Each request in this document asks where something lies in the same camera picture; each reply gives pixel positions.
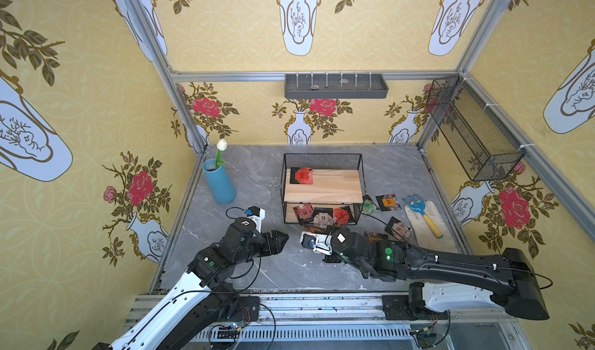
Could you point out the green label tea bag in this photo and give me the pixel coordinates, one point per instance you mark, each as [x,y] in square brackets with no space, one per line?
[369,207]

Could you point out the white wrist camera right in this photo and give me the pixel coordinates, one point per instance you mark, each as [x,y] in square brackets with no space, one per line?
[318,243]

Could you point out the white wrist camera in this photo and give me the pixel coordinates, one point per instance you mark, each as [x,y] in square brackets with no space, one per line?
[318,243]
[256,214]

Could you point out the white tulip flower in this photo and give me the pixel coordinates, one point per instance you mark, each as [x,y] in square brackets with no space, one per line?
[221,146]

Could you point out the red tea bag lower shelf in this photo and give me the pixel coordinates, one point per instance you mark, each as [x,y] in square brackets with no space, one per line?
[342,216]

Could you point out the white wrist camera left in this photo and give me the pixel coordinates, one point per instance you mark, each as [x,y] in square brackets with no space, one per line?
[256,214]

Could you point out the red label tea bag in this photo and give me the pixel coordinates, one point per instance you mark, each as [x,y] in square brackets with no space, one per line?
[301,175]

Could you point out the black wire wall basket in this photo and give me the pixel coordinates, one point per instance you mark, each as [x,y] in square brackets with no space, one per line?
[484,146]

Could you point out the blue vase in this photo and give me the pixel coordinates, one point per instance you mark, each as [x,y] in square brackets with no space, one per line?
[219,182]

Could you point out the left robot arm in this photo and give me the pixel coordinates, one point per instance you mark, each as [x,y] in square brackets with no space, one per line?
[203,294]

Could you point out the black wire mesh shelf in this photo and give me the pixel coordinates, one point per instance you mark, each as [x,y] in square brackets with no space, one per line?
[339,181]

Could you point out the blue garden hand rake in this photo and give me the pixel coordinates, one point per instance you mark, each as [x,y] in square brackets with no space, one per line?
[417,204]

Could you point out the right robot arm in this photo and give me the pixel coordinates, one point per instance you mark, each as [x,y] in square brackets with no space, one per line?
[509,277]

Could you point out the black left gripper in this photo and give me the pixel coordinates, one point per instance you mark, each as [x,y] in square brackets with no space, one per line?
[266,241]

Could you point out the grey wall rack tray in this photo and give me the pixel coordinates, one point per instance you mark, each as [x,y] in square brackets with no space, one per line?
[335,85]

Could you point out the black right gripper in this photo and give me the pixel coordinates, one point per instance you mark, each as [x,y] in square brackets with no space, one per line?
[332,246]

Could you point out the orange label tea bag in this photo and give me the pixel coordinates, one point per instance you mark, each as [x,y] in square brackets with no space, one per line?
[388,203]

